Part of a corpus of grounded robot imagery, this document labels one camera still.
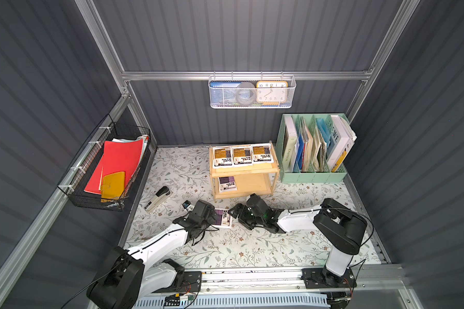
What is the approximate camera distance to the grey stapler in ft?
3.05

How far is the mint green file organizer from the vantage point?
923mm

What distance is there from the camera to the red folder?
70 centimetres

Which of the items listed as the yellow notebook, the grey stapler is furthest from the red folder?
the grey stapler

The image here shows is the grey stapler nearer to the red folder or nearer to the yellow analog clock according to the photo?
the red folder

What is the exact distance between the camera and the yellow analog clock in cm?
89

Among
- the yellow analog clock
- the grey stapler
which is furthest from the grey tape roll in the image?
the grey stapler

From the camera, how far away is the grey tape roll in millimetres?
873
